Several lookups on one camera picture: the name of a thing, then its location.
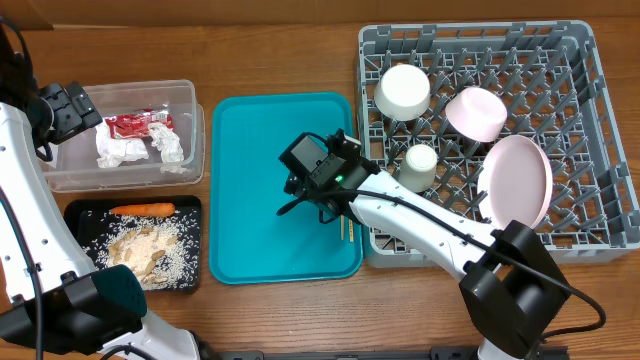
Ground pink round plate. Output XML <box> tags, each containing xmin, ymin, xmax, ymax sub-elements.
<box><xmin>477</xmin><ymin>135</ymin><xmax>553</xmax><ymax>229</ymax></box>

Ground rice and peanut leftovers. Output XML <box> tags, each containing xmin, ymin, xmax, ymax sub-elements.
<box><xmin>79</xmin><ymin>209</ymin><xmax>201</xmax><ymax>292</ymax></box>

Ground orange carrot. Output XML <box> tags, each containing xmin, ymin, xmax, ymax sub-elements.
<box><xmin>110</xmin><ymin>203</ymin><xmax>176</xmax><ymax>217</ymax></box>

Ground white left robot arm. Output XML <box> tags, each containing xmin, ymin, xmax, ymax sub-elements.
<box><xmin>1</xmin><ymin>36</ymin><xmax>216</xmax><ymax>359</ymax></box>

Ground black waste tray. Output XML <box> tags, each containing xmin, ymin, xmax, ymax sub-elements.
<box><xmin>62</xmin><ymin>194</ymin><xmax>203</xmax><ymax>294</ymax></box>

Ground grey dishwasher rack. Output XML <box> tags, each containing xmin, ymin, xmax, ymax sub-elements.
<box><xmin>356</xmin><ymin>20</ymin><xmax>639</xmax><ymax>264</ymax></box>

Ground clear plastic waste bin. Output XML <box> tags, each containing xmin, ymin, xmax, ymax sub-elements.
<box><xmin>39</xmin><ymin>79</ymin><xmax>205</xmax><ymax>193</ymax></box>

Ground cream shallow bowl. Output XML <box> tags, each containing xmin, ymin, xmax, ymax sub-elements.
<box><xmin>374</xmin><ymin>64</ymin><xmax>431</xmax><ymax>121</ymax></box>

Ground cream plastic cup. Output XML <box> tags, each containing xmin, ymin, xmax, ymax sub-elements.
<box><xmin>397</xmin><ymin>144</ymin><xmax>438</xmax><ymax>193</ymax></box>

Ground teal plastic tray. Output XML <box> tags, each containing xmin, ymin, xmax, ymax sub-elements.
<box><xmin>209</xmin><ymin>92</ymin><xmax>363</xmax><ymax>285</ymax></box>

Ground white napkin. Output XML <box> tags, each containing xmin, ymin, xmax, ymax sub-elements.
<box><xmin>95</xmin><ymin>123</ymin><xmax>149</xmax><ymax>168</ymax></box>

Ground pink food bowl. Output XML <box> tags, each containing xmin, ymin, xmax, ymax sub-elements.
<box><xmin>445</xmin><ymin>87</ymin><xmax>507</xmax><ymax>143</ymax></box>

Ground red snack wrapper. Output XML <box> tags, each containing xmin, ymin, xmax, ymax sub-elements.
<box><xmin>103</xmin><ymin>108</ymin><xmax>174</xmax><ymax>139</ymax></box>

